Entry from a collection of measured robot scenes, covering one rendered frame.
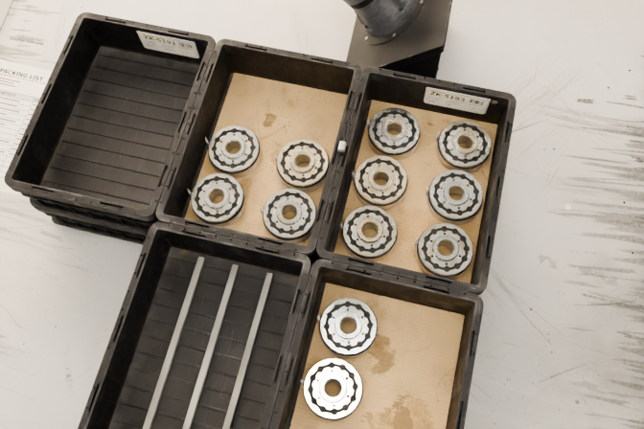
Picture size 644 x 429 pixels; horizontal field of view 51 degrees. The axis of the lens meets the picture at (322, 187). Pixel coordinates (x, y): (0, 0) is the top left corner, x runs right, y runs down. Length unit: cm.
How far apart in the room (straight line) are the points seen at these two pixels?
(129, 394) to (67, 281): 34
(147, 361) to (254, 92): 58
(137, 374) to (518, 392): 72
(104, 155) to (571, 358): 101
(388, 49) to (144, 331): 76
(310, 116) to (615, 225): 68
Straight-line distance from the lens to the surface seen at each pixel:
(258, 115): 143
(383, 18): 149
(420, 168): 137
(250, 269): 131
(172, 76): 151
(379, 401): 125
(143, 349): 132
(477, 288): 120
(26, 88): 177
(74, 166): 148
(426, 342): 127
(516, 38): 171
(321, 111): 142
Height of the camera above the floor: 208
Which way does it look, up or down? 68 degrees down
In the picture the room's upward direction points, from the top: 5 degrees counter-clockwise
